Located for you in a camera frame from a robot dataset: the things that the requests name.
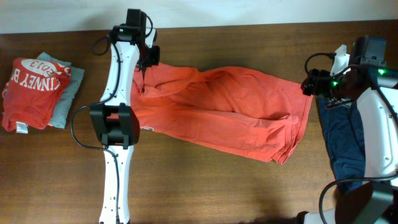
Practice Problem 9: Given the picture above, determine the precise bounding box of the folded light blue t-shirt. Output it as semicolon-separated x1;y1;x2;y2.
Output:
37;52;85;129

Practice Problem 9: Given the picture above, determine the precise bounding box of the navy blue garment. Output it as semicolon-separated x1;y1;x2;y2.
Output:
317;98;366;180

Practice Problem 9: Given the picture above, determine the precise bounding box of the orange-red t-shirt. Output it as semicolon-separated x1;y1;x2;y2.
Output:
131;63;312;164

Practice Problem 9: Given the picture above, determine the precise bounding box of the folded red printed t-shirt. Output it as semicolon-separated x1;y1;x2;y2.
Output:
1;58;72;131

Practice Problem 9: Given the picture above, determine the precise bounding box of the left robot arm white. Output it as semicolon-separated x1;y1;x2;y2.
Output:
90;9;160;224

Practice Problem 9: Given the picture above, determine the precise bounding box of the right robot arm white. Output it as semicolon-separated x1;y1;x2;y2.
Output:
295;35;397;223

